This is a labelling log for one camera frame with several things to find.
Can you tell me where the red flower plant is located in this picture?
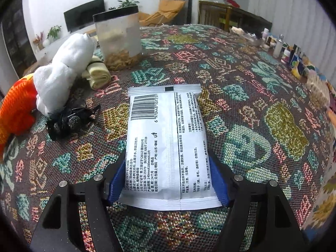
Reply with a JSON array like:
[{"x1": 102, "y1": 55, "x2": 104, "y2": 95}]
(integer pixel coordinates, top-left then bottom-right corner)
[{"x1": 34, "y1": 31, "x2": 45, "y2": 49}]

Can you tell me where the black flat television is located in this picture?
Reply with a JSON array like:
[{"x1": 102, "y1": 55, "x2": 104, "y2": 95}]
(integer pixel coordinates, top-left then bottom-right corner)
[{"x1": 63, "y1": 0, "x2": 105, "y2": 34}]

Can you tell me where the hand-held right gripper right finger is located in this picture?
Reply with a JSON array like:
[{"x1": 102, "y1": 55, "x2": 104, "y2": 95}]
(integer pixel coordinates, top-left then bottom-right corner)
[{"x1": 207, "y1": 152, "x2": 306, "y2": 252}]

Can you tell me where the row of cosmetic bottles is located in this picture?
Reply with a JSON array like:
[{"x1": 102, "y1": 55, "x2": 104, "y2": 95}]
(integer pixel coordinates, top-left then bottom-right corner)
[{"x1": 260, "y1": 28, "x2": 319, "y2": 78}]

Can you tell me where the clear container with black rim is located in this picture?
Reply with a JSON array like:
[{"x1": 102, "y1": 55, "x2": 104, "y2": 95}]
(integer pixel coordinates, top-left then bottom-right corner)
[{"x1": 93, "y1": 5, "x2": 143, "y2": 71}]

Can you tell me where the small green potted plant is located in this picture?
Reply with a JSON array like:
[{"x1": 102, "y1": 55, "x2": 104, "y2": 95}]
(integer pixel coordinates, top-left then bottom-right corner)
[{"x1": 47, "y1": 26, "x2": 62, "y2": 41}]

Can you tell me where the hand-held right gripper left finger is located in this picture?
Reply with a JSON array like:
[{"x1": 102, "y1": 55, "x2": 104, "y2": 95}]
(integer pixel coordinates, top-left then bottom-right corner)
[{"x1": 28, "y1": 154, "x2": 128, "y2": 252}]

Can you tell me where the orange knitted cloth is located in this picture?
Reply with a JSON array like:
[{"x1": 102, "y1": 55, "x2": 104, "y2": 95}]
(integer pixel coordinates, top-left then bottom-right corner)
[{"x1": 0, "y1": 73, "x2": 38, "y2": 155}]

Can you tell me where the green leafy potted plant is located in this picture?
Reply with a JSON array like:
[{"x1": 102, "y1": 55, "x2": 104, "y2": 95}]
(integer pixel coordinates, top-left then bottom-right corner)
[{"x1": 109, "y1": 0, "x2": 139, "y2": 11}]

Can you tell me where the white wet wipe packet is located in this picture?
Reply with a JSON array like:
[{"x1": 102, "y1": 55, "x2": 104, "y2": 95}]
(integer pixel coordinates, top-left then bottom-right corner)
[{"x1": 119, "y1": 83, "x2": 229, "y2": 211}]

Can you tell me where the white television cabinet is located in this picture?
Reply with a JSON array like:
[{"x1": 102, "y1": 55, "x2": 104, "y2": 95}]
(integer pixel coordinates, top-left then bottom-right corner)
[{"x1": 25, "y1": 26, "x2": 97, "y2": 71}]

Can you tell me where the white plush toy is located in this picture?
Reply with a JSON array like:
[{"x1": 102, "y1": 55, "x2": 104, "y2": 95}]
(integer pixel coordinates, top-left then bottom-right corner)
[{"x1": 34, "y1": 33, "x2": 95, "y2": 117}]

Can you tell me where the clear bag of beige items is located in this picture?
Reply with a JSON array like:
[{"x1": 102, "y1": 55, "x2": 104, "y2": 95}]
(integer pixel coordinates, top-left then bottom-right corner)
[{"x1": 306, "y1": 71, "x2": 331, "y2": 108}]

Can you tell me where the clear tray with small things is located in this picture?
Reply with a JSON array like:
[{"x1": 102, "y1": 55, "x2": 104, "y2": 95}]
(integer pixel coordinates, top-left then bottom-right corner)
[{"x1": 230, "y1": 26, "x2": 263, "y2": 46}]

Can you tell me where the yellow folded cloth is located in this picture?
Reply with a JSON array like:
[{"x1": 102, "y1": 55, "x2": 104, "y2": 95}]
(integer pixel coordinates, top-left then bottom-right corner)
[{"x1": 81, "y1": 55, "x2": 113, "y2": 90}]

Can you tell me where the wooden chair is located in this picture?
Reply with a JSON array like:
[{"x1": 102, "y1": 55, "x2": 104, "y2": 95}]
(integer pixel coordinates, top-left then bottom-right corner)
[{"x1": 199, "y1": 0, "x2": 233, "y2": 30}]

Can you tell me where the patterned woven blanket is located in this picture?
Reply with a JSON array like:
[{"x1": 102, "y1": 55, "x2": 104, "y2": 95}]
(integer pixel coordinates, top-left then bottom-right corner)
[{"x1": 0, "y1": 24, "x2": 336, "y2": 252}]

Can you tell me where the orange lounge chair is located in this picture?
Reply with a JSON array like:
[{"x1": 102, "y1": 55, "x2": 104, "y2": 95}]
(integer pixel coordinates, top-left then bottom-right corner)
[{"x1": 138, "y1": 0, "x2": 185, "y2": 27}]

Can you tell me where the dark glass cabinet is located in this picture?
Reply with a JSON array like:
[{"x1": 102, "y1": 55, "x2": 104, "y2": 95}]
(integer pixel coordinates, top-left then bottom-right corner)
[{"x1": 1, "y1": 5, "x2": 36, "y2": 76}]

